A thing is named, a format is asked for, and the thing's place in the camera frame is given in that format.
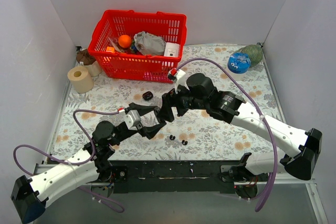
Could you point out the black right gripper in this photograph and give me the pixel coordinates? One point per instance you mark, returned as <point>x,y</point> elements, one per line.
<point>172,102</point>

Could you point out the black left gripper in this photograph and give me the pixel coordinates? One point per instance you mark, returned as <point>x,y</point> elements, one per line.
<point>140,123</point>

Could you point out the glossy black earbud charging case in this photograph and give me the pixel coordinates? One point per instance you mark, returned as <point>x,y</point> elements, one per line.
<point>147,96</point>

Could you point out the plastic-wrapped black earbud case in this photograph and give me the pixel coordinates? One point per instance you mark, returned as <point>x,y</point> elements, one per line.
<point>157,112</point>

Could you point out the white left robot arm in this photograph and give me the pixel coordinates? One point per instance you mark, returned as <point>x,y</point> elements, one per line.
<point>32,194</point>

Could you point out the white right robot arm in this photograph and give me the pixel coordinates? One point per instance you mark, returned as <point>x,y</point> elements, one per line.
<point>300,149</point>

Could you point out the floral patterned table mat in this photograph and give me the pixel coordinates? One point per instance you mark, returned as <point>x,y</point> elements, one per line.
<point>207,138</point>

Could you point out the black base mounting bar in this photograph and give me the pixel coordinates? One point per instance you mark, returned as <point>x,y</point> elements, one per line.
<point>168,176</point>

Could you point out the white small box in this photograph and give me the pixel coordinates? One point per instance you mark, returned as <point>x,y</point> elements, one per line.
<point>171,50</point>

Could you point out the crumpled grey plastic bag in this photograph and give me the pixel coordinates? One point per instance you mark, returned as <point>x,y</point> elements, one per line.
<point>149,44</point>

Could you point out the red plastic shopping basket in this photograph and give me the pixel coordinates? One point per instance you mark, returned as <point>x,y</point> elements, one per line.
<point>114,23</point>

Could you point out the orange small box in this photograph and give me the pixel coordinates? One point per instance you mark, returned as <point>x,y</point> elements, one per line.
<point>110,49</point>

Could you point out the beige paper roll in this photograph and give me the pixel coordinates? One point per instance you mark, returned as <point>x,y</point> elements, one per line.
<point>80,79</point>

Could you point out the blue-lidded white container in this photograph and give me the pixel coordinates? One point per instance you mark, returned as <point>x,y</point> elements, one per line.
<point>238,64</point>

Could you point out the orange fruit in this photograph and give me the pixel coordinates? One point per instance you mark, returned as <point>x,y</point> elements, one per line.
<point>125,41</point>

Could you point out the clear snack packet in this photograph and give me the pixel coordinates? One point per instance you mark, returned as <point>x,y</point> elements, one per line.
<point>113,42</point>

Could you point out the green avocado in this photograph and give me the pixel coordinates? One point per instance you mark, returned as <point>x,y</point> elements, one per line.
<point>254,52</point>

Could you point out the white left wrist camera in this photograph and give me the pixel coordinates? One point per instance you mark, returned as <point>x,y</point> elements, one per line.
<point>131,118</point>

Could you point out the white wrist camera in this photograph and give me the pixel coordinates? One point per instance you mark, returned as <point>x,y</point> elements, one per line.
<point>178,77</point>
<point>131,118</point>

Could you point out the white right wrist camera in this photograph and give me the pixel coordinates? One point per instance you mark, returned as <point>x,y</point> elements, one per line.
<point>178,77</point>

